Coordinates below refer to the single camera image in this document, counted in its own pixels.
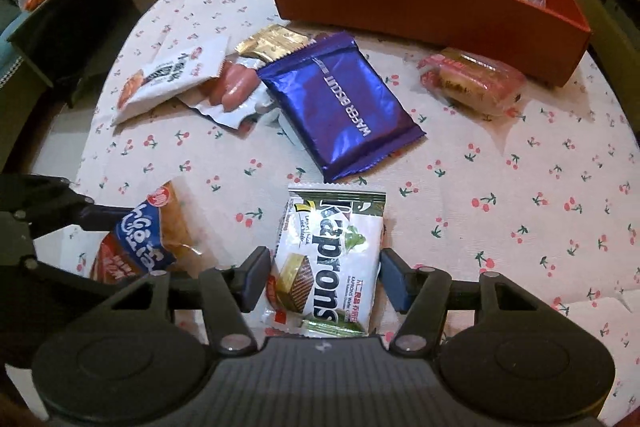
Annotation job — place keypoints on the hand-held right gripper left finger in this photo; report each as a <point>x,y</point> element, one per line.
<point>256,279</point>

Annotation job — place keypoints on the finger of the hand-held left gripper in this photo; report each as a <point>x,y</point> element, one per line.
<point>106,214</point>
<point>50,292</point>

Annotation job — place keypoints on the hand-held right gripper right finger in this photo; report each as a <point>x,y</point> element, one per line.
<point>395,281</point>

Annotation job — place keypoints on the orange bread packet blue label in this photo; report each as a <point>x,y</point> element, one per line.
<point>150,232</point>

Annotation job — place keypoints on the white green wafer packet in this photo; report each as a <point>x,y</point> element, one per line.
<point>330,252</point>

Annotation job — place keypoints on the white snack packet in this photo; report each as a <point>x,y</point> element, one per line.
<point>165,74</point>

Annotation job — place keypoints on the vacuum sausage pack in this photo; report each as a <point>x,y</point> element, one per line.
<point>232,87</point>

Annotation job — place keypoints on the purple wafer packet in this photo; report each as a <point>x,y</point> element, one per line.
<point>340,107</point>

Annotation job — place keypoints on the red cake packet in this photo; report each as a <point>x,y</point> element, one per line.
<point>475,82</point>

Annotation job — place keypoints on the gold foil packet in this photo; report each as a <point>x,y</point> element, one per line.
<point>272,42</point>

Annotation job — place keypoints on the red cardboard box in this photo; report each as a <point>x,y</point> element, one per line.
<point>400,2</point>

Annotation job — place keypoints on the cherry print tablecloth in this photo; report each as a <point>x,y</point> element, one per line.
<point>500,207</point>

